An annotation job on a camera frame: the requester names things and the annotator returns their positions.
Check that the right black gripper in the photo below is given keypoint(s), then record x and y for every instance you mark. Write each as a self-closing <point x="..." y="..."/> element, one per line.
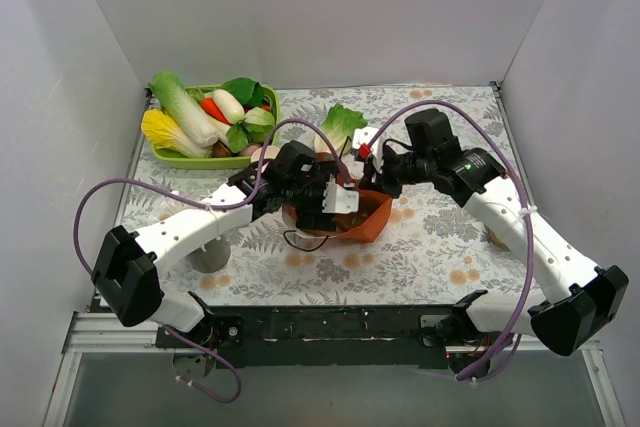
<point x="379" y="186"/>

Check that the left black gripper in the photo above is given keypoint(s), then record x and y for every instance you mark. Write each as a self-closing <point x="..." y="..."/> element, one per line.
<point x="310" y="220"/>

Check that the orange paper bag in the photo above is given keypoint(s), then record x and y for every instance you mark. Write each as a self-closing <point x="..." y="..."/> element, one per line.
<point x="364" y="226"/>

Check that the brown cardboard cup carrier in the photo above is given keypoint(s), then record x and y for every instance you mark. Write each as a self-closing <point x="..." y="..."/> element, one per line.
<point x="495" y="240"/>

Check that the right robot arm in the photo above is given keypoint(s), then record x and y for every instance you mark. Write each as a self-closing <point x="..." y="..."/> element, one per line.
<point x="567" y="297"/>

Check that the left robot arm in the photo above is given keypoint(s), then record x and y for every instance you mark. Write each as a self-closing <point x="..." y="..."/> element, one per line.
<point x="129" y="264"/>

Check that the purple onion in tray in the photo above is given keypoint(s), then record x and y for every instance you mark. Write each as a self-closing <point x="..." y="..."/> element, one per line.
<point x="250" y="149"/>

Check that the green bok choy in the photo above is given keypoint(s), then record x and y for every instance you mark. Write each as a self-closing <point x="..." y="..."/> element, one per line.
<point x="257" y="121"/>

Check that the loose green lettuce head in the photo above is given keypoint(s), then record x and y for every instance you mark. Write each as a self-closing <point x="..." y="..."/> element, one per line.
<point x="340" y="125"/>

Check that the floral table mat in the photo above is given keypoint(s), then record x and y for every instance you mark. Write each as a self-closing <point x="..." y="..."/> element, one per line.
<point x="430" y="251"/>

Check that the white radish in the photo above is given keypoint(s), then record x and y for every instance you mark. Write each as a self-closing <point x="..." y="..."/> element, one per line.
<point x="229" y="106"/>

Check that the napa cabbage green white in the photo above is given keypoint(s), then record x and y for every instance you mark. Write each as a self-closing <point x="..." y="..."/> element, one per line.
<point x="185" y="111"/>

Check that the orange carrot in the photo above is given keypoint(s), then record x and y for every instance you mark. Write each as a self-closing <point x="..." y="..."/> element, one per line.
<point x="209" y="106"/>

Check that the grey straw holder cup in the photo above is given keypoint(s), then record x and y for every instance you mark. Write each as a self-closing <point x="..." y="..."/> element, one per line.
<point x="210" y="258"/>

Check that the green vegetable tray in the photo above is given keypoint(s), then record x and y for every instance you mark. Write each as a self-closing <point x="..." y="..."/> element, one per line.
<point x="176" y="160"/>

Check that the yellow cabbage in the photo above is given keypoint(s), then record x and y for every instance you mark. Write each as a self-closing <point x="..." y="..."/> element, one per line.
<point x="163" y="132"/>

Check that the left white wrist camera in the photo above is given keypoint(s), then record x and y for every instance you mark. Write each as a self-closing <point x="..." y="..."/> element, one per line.
<point x="339" y="199"/>

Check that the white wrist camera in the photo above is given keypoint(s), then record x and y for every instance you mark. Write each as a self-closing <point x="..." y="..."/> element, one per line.
<point x="339" y="199"/>
<point x="367" y="145"/>

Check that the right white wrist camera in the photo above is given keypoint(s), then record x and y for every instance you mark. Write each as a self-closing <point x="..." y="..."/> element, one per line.
<point x="367" y="145"/>

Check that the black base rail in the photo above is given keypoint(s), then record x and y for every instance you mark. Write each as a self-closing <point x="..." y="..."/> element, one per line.
<point x="421" y="335"/>

